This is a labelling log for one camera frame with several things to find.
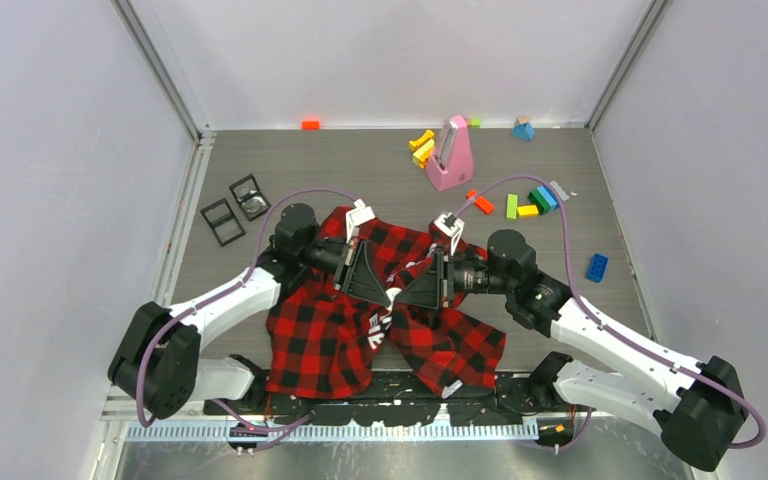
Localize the blue wooden block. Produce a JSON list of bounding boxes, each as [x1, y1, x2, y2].
[[511, 116, 536, 141]]

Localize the stacked colourful bricks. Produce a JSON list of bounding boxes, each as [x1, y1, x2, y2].
[[528, 181, 569, 215]]

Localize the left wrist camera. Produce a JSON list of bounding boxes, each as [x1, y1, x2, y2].
[[345, 199, 377, 243]]

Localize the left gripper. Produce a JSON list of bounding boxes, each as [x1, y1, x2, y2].
[[299, 237, 391, 308]]

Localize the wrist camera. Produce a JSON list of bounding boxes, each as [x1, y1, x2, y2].
[[434, 212, 465, 256], [345, 199, 377, 243]]

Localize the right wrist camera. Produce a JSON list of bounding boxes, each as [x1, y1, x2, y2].
[[434, 212, 465, 256]]

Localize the red black plaid shirt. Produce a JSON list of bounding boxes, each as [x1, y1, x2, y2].
[[265, 219, 506, 400]]

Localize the orange block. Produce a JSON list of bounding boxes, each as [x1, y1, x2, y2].
[[301, 118, 321, 130]]

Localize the pink metronome box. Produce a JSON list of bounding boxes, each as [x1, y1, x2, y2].
[[425, 115, 474, 191]]

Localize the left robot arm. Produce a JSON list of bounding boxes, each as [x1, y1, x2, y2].
[[108, 199, 396, 427]]

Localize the black display box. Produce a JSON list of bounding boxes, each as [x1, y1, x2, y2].
[[199, 198, 246, 247], [229, 174, 271, 222]]

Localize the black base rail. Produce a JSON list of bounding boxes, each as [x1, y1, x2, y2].
[[224, 370, 587, 427]]

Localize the orange red brick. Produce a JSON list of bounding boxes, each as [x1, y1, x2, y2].
[[466, 190, 495, 215]]

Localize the yellow toy blocks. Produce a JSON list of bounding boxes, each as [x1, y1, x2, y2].
[[408, 130, 435, 169]]

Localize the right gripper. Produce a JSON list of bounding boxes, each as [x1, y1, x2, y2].
[[396, 244, 513, 309]]

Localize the blue lego brick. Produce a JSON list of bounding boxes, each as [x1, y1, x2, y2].
[[585, 253, 609, 283]]

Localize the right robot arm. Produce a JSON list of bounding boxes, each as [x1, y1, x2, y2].
[[387, 229, 750, 472]]

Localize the green yellow small bricks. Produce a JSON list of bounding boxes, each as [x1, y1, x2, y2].
[[505, 194, 540, 221]]

